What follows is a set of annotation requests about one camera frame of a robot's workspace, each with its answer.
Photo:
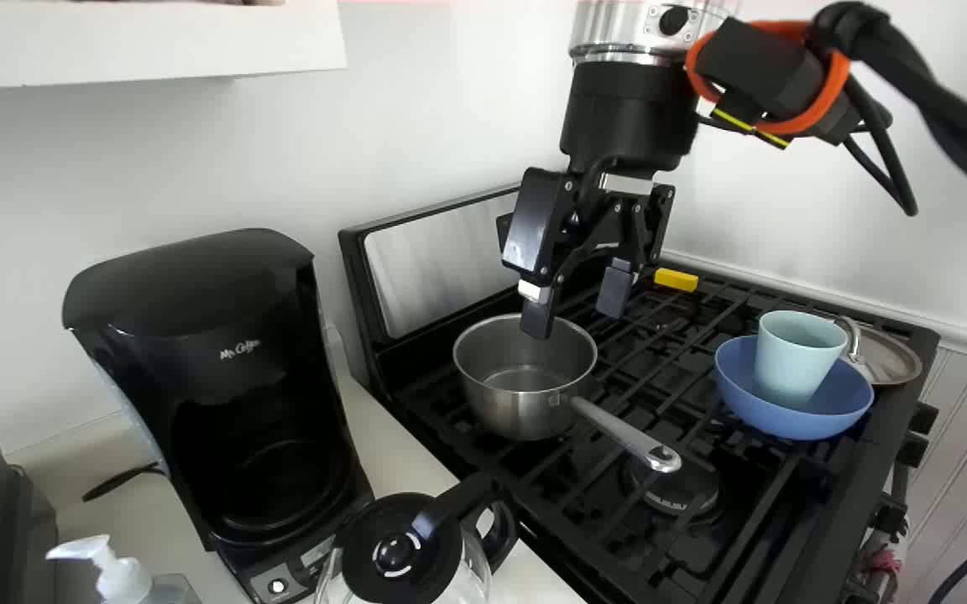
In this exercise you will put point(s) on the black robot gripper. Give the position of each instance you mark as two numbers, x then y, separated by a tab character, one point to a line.
621	117

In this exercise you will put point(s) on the glass coffee carafe black lid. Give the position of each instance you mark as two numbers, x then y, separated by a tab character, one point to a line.
412	549

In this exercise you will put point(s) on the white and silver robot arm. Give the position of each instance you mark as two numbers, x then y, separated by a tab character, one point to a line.
632	30

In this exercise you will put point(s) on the black gas stove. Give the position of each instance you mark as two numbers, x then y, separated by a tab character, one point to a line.
747	521

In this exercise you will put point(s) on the black drip coffee maker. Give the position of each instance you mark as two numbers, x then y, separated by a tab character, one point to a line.
217	344

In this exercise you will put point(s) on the yellow rectangular block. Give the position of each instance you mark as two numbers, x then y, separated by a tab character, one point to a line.
676	281

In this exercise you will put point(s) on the stainless steel saucepan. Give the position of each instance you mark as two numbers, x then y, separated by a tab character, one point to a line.
532	388

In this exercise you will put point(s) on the light teal plastic cup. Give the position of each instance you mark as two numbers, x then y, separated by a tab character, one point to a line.
795	354

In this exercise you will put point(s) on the blue plastic bowl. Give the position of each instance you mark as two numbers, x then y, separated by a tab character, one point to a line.
839	402

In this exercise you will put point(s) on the stainless steel pot lid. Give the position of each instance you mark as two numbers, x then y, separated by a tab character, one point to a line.
882	358

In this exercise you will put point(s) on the white soap pump bottle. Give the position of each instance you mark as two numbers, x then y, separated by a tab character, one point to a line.
126	577

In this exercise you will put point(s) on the white wall shelf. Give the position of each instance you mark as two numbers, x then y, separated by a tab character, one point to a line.
117	42

